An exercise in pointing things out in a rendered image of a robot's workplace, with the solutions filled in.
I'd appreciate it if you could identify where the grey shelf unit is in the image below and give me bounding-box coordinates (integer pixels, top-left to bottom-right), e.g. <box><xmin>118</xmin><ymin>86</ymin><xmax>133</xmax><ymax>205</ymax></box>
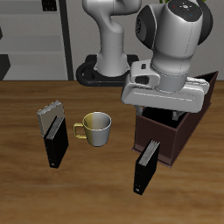
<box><xmin>0</xmin><ymin>0</ymin><xmax>74</xmax><ymax>81</ymax></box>

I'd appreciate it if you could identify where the black standing book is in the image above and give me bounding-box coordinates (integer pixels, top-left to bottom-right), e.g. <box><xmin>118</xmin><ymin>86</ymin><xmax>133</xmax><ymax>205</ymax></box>
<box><xmin>133</xmin><ymin>139</ymin><xmax>161</xmax><ymax>196</ymax></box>
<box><xmin>43</xmin><ymin>115</ymin><xmax>70</xmax><ymax>170</ymax></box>

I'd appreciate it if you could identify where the dark brown desk caddy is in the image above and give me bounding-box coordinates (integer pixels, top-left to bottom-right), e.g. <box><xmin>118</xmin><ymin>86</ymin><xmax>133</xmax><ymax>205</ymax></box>
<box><xmin>131</xmin><ymin>70</ymin><xmax>220</xmax><ymax>168</ymax></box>

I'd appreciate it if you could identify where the flat black base plate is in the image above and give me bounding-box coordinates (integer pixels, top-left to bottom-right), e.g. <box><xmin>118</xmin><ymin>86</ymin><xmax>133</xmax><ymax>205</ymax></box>
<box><xmin>75</xmin><ymin>53</ymin><xmax>140</xmax><ymax>88</ymax></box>

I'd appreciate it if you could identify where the yellow and white mug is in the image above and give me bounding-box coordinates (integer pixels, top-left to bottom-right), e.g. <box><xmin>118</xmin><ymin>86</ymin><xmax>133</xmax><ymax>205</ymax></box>
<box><xmin>73</xmin><ymin>111</ymin><xmax>113</xmax><ymax>148</ymax></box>

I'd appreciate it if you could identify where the grey standing book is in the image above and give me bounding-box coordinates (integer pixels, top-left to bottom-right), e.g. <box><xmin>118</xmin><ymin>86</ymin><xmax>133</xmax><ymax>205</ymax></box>
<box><xmin>36</xmin><ymin>100</ymin><xmax>66</xmax><ymax>138</ymax></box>

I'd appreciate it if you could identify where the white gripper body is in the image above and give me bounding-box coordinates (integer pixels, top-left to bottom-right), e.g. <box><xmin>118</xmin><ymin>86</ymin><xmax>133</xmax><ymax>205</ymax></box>
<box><xmin>121</xmin><ymin>73</ymin><xmax>210</xmax><ymax>115</ymax></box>

